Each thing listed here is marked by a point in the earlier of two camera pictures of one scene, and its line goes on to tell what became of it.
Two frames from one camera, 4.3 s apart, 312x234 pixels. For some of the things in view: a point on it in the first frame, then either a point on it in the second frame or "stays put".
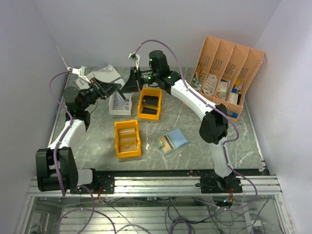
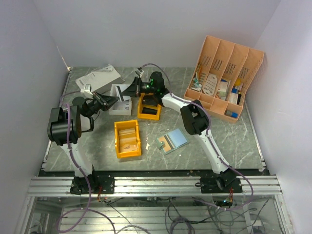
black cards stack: x=149 y=100 stays put
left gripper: x=104 y=89 to x=108 y=100
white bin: x=117 y=106 stays put
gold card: x=166 y=147 stays put
